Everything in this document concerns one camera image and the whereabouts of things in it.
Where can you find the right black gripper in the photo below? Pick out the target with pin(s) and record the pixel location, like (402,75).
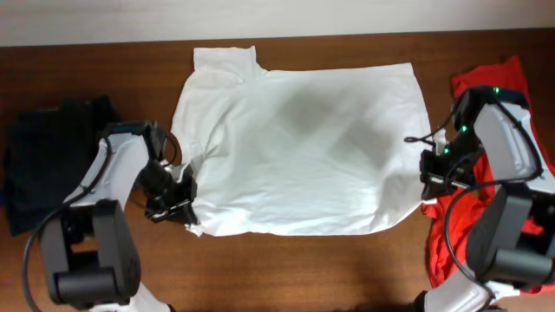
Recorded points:
(434,177)

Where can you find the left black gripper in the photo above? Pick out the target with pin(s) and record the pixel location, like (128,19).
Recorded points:
(182,205)

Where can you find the white t-shirt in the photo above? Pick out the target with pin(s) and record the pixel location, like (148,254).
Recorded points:
(300,153)

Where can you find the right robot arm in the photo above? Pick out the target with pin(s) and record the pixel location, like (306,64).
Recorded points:
(511,246)

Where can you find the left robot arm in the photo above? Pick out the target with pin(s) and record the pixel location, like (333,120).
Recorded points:
(88,252)

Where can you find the red t-shirt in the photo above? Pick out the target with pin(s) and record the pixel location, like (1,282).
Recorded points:
(509,75)

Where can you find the folded black shirt on top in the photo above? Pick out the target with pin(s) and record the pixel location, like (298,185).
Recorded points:
(43,160)

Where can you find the folded dark shirt beneath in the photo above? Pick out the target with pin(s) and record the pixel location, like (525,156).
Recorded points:
(26,208)

